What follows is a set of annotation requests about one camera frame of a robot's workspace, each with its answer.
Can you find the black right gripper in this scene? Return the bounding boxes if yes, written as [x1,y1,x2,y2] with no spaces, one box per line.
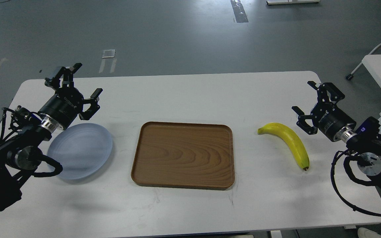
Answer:
[292,81,356,142]

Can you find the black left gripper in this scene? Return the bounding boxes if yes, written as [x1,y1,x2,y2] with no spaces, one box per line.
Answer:
[38,63,103,130]

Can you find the yellow banana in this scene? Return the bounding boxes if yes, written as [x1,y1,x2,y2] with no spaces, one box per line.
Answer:
[257,122,310,171]

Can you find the light blue round plate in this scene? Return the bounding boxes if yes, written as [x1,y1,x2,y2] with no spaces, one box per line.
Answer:
[47,123,112,180]

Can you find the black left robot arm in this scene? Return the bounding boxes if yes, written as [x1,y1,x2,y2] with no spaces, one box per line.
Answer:
[0,63,103,211]

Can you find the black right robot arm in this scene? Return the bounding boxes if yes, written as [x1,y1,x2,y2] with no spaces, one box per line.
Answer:
[292,81,381,217]

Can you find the white furniture base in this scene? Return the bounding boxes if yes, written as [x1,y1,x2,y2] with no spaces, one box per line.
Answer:
[266,0,321,6]

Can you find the brown wooden tray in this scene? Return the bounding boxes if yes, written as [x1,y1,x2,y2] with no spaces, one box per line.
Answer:
[131,121,235,191]

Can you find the white shoe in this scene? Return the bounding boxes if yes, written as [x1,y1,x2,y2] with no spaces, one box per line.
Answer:
[357,227,381,238]

